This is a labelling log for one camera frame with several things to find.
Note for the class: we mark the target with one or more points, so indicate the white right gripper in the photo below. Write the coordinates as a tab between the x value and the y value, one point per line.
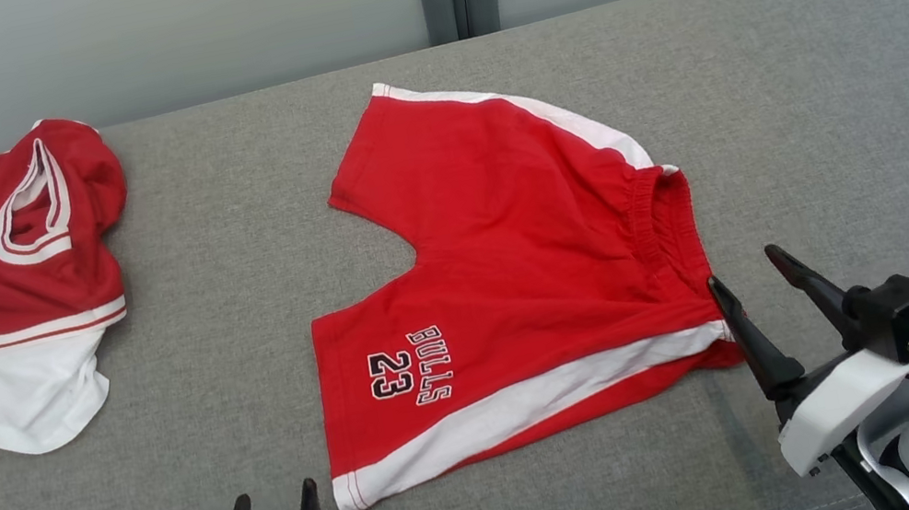
837	407

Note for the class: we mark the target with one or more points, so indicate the red basketball shorts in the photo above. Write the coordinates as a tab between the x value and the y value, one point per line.
525	233

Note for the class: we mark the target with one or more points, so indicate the grey fabric sofa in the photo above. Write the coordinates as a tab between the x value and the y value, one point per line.
235	284

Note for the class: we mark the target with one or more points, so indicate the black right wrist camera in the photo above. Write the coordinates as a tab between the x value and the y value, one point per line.
896	317

